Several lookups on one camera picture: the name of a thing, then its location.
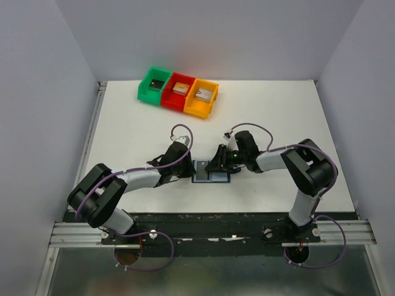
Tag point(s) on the navy blue card holder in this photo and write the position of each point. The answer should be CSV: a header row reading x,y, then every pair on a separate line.
x,y
222,177

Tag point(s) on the metal block in yellow bin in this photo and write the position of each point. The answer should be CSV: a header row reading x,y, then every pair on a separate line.
x,y
204,95

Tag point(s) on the aluminium rail frame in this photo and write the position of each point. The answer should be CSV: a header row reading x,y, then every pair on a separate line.
x,y
53,252

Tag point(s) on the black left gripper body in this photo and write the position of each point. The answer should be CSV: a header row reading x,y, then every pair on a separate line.
x,y
187,166

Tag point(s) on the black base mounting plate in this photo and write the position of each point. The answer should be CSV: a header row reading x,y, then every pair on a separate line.
x,y
159,235

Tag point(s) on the metal block in red bin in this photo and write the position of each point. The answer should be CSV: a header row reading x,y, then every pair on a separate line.
x,y
180,88

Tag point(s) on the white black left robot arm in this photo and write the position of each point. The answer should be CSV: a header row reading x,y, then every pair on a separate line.
x,y
97,195

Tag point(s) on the metal block in green bin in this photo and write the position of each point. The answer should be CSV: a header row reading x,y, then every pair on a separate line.
x,y
156,85

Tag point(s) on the black credit card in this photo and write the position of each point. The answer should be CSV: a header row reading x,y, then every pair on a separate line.
x,y
201,174

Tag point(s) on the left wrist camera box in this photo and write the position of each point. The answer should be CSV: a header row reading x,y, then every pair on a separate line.
x,y
185,140

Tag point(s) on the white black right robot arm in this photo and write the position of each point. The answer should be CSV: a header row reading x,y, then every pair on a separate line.
x,y
312,171

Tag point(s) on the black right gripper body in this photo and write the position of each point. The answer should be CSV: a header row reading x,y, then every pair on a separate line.
x,y
220,158

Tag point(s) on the green plastic bin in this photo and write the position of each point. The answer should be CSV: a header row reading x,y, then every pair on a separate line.
x,y
150,96

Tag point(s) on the red plastic bin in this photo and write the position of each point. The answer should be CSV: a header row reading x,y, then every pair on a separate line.
x,y
173,101

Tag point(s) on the yellow plastic bin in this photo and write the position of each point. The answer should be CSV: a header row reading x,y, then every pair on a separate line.
x,y
199,108

